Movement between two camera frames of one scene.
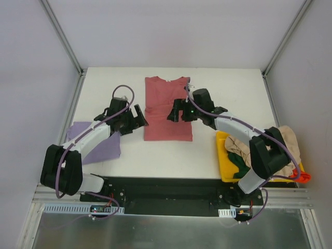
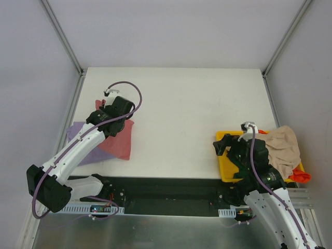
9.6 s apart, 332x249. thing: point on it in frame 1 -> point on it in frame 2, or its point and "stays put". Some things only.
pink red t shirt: [160, 95] -> [120, 145]
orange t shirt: [304, 177] stays put
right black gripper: [182, 113] -> [231, 144]
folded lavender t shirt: [108, 149] stays put
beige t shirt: [239, 149] stays put
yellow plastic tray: [229, 169] stays put
